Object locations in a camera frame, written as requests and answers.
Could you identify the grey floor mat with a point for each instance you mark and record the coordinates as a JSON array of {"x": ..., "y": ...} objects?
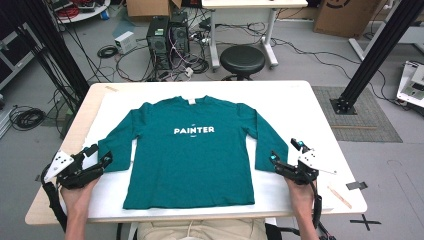
[{"x": 366, "y": 116}]

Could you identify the person's beige trousers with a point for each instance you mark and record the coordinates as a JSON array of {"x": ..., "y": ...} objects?
[{"x": 206, "y": 231}]

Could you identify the small cardboard box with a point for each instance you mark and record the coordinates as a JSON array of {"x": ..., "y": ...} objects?
[{"x": 146, "y": 7}]

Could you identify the black chair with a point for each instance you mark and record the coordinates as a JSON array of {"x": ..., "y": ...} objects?
[{"x": 274, "y": 232}]

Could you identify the white desk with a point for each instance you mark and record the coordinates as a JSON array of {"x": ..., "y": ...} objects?
[{"x": 253, "y": 3}]

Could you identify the black metal stand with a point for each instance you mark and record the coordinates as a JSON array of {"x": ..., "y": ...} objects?
[
  {"x": 376, "y": 50},
  {"x": 56, "y": 40}
]

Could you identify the white board sheet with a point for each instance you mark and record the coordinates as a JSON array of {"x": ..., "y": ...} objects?
[{"x": 283, "y": 110}]

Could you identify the black tape cross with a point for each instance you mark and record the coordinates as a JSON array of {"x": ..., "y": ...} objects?
[{"x": 365, "y": 222}]

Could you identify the grey metal frame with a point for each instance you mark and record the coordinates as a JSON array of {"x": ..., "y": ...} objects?
[{"x": 13, "y": 66}]

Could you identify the person's right hand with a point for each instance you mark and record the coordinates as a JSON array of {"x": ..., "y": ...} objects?
[{"x": 303, "y": 200}]

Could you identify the black computer tower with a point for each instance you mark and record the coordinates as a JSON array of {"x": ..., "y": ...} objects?
[
  {"x": 158, "y": 43},
  {"x": 179, "y": 35}
]

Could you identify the large cardboard box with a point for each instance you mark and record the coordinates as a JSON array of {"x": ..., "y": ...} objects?
[{"x": 346, "y": 16}]

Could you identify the white power strip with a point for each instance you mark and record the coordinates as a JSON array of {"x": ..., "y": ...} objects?
[{"x": 189, "y": 71}]

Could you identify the person's left hand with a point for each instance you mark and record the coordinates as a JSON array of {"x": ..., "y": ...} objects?
[{"x": 76, "y": 200}]

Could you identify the thin wooden stick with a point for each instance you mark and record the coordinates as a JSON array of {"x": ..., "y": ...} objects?
[{"x": 339, "y": 197}]

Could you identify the white flat device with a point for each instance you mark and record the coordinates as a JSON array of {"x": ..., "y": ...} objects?
[{"x": 411, "y": 86}]

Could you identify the white table base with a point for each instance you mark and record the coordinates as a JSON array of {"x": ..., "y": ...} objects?
[{"x": 356, "y": 49}]

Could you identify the black round stool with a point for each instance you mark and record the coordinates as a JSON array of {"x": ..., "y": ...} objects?
[{"x": 242, "y": 60}]

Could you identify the white round table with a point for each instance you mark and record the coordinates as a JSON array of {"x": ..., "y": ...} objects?
[{"x": 83, "y": 16}]

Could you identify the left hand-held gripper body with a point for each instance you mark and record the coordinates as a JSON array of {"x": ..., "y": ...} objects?
[{"x": 60, "y": 163}]

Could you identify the teal long-sleeved shirt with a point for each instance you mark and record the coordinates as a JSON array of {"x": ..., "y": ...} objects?
[{"x": 186, "y": 160}]

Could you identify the small white box device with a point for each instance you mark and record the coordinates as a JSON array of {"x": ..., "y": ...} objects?
[{"x": 126, "y": 41}]

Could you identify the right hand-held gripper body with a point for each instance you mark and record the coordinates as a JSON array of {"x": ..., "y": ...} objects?
[{"x": 306, "y": 166}]

